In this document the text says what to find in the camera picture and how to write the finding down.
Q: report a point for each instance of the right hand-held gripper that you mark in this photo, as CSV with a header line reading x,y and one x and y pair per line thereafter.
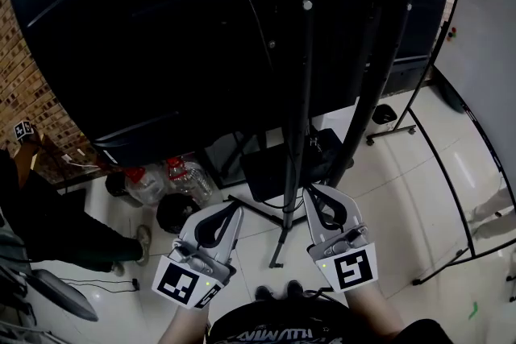
x,y
350,266

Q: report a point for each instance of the dark green bag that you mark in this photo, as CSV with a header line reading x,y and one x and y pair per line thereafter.
x,y
449,96

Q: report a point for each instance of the person's right forearm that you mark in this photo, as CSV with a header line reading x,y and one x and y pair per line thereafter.
x,y
373,318

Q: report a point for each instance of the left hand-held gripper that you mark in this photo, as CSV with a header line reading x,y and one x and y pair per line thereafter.
x,y
181,282

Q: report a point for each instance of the person's black shirt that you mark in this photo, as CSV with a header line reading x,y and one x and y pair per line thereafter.
x,y
282,328

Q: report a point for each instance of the black stand shelf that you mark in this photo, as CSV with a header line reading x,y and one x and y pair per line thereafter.
x,y
266,173

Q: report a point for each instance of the black wheeled TV stand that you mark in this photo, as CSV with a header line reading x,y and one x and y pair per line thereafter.
x,y
363,92

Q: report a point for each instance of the black television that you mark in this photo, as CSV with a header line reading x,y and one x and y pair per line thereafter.
x,y
141,32

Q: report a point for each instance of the person's shoe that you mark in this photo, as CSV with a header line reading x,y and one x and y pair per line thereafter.
x,y
295,289
264,293

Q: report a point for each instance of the white panel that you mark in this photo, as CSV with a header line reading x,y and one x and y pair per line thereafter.
x,y
334,118

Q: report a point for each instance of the person's left forearm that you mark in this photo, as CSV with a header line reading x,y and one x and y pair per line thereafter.
x,y
183,328

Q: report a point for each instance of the person's left shoe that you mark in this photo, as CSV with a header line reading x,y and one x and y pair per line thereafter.
x,y
264,293

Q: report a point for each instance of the large steel bin black bag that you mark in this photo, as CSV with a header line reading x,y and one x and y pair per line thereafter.
x,y
177,213

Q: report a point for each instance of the whiteboard on black stand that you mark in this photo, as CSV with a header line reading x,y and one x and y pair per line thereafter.
x,y
483,52

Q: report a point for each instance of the black glass cabinet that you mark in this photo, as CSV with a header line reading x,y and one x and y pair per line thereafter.
x,y
225,161

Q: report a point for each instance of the person's right shoe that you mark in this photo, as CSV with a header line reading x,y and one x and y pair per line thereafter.
x,y
295,289

